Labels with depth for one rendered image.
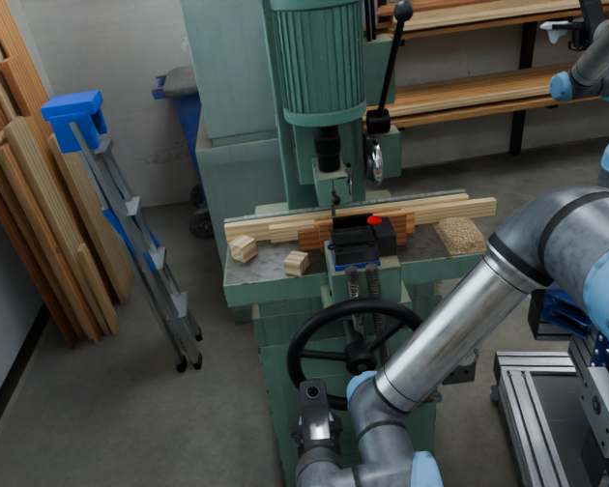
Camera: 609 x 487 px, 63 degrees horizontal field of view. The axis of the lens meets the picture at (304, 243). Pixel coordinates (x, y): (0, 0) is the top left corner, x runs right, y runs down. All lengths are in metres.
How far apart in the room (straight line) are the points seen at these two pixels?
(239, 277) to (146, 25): 2.45
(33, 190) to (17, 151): 0.17
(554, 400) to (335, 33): 1.32
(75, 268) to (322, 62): 1.69
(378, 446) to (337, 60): 0.67
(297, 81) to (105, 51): 2.51
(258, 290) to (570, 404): 1.11
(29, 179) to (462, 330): 1.87
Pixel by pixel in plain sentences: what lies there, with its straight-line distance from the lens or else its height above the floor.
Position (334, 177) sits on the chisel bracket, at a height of 1.07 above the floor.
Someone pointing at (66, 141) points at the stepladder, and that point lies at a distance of 1.80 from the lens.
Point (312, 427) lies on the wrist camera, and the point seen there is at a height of 0.85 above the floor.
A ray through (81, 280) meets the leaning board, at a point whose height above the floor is 0.33.
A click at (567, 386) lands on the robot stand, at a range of 1.87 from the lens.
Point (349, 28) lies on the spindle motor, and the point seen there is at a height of 1.37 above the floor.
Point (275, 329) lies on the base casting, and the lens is 1.17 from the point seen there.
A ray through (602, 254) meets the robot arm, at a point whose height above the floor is 1.23.
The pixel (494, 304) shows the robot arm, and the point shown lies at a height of 1.10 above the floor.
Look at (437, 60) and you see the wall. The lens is 3.64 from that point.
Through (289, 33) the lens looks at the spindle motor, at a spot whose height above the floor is 1.38.
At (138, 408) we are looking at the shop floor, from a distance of 2.19.
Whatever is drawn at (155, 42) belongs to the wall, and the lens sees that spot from 3.38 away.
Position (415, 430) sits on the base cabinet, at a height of 0.34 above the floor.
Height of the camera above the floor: 1.52
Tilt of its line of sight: 31 degrees down
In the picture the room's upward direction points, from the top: 7 degrees counter-clockwise
